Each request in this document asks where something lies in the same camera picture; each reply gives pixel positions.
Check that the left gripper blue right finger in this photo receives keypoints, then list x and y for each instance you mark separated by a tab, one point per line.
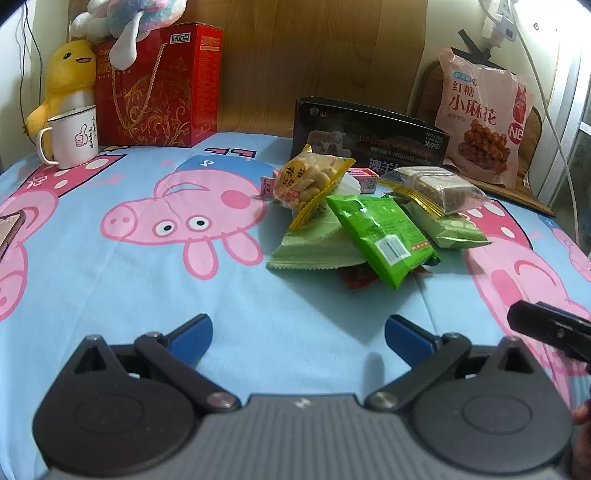
432	359

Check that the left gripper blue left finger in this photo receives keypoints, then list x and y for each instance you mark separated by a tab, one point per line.
174	357

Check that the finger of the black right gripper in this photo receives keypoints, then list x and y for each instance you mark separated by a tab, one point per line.
552	326

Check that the red spicy snack packet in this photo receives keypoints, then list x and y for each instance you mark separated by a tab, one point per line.
361	276

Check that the pale green snack packet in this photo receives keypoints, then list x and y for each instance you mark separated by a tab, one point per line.
451	232

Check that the bright green snack packet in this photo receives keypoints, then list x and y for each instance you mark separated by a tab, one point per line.
387	238

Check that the pale green leaf-print packet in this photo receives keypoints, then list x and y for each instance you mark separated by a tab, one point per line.
321	244

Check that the clear brown cake packet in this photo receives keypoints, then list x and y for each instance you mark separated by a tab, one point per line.
438	191

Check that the pink long candy box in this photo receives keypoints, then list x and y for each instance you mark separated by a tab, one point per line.
356	181

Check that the yellow peanut snack bag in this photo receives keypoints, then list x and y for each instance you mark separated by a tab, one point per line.
306	180

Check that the person's right hand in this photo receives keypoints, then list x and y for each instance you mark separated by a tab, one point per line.
582	413

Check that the Peppa Pig bed sheet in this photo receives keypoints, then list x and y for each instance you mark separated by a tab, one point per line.
274	331

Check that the sliding glass door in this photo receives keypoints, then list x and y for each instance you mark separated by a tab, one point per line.
560	175

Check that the black cardboard box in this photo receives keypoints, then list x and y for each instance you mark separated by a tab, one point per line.
375	138

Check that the pink twisted-dough snack bag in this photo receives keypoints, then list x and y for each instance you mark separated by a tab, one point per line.
497	99

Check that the white enamel mug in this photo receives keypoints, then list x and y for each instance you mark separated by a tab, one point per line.
73	138

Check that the brown wooden chair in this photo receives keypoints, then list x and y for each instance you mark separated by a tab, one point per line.
491	148

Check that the red gift box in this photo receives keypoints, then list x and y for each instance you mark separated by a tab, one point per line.
168	96

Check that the yellow duck plush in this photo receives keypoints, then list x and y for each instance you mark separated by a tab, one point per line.
69	84

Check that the white power strip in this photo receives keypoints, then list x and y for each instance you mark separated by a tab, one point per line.
500	24

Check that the pastel unicorn plush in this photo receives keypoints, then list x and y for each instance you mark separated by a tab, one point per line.
127	21

